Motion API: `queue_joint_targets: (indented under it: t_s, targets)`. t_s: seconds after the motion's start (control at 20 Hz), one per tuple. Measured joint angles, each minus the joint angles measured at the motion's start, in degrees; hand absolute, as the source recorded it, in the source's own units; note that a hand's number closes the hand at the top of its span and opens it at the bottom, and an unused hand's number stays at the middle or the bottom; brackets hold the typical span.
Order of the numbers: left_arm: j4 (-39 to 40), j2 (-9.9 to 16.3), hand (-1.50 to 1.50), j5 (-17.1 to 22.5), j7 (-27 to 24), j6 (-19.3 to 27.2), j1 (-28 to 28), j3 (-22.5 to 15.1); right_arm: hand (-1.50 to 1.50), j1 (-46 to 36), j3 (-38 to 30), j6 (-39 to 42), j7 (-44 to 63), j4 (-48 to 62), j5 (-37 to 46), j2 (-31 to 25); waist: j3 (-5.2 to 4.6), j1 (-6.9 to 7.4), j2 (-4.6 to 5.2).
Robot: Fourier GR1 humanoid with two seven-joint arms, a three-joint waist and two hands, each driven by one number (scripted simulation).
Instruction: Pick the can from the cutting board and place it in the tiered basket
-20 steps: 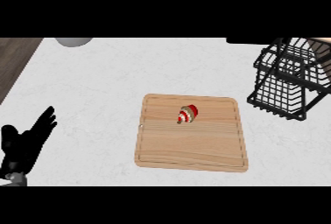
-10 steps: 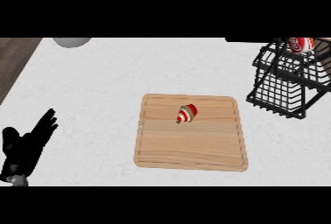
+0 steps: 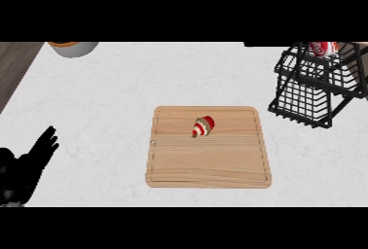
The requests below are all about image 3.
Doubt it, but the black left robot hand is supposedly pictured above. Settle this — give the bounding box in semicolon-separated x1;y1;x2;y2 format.
0;125;62;207

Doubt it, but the wooden cutting board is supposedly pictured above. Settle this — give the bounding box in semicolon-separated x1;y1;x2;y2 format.
144;105;274;190

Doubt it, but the red and white can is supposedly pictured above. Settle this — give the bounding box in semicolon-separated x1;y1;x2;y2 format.
308;41;342;58

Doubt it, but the grey pot with orange rim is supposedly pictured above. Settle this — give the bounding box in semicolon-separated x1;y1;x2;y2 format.
46;41;101;59

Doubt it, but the black wire tiered basket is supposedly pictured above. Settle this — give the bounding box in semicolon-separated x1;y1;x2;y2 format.
266;41;368;129

